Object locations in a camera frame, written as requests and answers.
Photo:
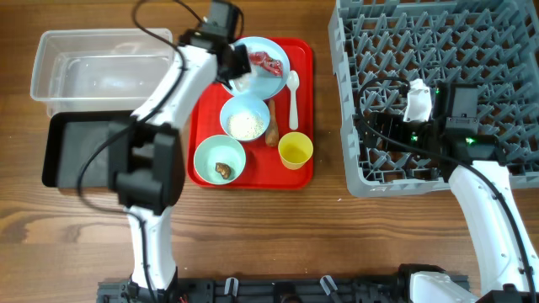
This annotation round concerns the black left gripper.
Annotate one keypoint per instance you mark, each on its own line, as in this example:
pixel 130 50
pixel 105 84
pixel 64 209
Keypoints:
pixel 239 54

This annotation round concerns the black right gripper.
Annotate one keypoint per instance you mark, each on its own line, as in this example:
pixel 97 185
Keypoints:
pixel 392 122

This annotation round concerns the white tissue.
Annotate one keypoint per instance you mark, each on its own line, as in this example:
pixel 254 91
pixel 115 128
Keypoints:
pixel 243 83

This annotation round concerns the red snack wrapper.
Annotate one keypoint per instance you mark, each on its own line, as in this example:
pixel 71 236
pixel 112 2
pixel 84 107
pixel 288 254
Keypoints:
pixel 266 62

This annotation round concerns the light blue rice bowl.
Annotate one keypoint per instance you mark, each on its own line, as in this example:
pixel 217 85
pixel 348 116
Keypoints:
pixel 244 103

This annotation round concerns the cooked white rice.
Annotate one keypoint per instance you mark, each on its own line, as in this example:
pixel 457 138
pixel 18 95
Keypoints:
pixel 245 126

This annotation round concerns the carrot piece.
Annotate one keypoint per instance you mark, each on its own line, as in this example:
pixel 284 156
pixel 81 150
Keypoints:
pixel 272 132

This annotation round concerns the mint green bowl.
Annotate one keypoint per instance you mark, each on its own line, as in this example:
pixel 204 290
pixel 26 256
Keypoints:
pixel 219 148

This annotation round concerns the brown food scrap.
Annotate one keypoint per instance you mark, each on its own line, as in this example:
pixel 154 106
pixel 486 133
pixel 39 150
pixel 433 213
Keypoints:
pixel 224 170

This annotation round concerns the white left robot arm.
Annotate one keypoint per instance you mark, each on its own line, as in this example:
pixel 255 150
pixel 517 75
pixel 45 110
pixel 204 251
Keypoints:
pixel 146 167

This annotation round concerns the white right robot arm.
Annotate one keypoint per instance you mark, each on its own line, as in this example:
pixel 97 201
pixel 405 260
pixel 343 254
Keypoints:
pixel 441 123

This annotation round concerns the grey dishwasher rack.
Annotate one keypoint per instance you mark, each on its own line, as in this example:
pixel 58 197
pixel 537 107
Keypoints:
pixel 492 44

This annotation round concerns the light blue plate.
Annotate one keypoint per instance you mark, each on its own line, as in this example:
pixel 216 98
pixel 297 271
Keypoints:
pixel 263 84

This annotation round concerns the white plastic spoon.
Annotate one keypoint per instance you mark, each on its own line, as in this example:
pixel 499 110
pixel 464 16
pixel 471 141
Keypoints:
pixel 293 83

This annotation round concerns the red serving tray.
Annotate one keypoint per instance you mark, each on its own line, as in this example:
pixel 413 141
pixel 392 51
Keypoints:
pixel 264 169

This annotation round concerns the yellow plastic cup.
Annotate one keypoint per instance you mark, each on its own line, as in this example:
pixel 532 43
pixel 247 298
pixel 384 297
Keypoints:
pixel 295 150

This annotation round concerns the clear plastic bin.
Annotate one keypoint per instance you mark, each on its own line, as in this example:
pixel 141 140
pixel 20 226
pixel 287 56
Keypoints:
pixel 82 70

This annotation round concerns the black plastic tray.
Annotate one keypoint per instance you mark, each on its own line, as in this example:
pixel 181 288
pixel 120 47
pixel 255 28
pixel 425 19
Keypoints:
pixel 72 139

